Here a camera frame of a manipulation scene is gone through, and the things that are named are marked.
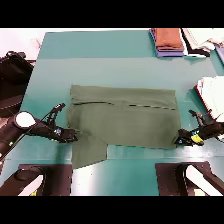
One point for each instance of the black garment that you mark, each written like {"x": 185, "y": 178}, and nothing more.
{"x": 196, "y": 52}

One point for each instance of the black bag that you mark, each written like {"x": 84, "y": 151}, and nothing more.
{"x": 13, "y": 80}

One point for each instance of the red garment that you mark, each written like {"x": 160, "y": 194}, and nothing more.
{"x": 201, "y": 100}

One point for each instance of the purple garment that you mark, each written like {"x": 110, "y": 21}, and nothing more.
{"x": 166, "y": 53}

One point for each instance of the olive green shirt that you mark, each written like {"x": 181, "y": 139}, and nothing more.
{"x": 133, "y": 116}

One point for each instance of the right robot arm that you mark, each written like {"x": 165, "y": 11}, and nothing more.
{"x": 170, "y": 180}

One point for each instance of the orange garment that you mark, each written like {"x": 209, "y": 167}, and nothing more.
{"x": 168, "y": 36}

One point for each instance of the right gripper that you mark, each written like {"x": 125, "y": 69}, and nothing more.
{"x": 186, "y": 137}

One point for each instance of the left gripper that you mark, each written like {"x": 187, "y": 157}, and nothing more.
{"x": 66, "y": 134}

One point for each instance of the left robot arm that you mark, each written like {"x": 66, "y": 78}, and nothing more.
{"x": 10, "y": 134}

